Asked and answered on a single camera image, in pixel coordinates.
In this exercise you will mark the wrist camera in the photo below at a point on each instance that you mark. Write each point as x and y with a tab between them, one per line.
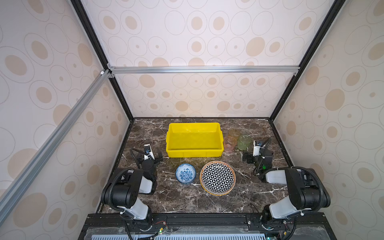
257	147
148	150

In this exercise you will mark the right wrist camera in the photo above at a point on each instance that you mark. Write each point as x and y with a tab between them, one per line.
257	147

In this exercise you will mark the green translucent cup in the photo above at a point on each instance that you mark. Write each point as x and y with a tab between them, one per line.
243	142

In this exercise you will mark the diagonal aluminium frame bar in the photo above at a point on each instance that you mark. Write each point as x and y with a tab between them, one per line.
23	181

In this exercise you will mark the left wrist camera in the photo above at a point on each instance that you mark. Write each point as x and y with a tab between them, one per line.
148	150

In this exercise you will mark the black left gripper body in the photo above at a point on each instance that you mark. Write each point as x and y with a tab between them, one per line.
144	157

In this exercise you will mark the black white flower-pattern plate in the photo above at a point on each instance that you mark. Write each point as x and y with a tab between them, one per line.
217	178

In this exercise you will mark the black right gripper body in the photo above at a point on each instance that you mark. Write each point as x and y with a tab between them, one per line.
261	153

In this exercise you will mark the yellow plastic bin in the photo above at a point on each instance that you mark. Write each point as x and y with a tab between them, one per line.
194	140

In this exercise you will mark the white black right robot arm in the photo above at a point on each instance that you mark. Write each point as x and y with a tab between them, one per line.
306	192

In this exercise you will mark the pink translucent cup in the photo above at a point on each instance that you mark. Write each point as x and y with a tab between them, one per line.
230	143

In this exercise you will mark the horizontal aluminium frame bar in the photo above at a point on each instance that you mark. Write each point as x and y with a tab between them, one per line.
205	69

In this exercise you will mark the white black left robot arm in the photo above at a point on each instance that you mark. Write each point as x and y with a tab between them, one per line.
122	191

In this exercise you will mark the amber translucent cup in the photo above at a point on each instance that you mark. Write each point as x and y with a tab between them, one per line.
235	133

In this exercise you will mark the blue floral ceramic bowl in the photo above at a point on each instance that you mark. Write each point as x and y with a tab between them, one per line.
186	174

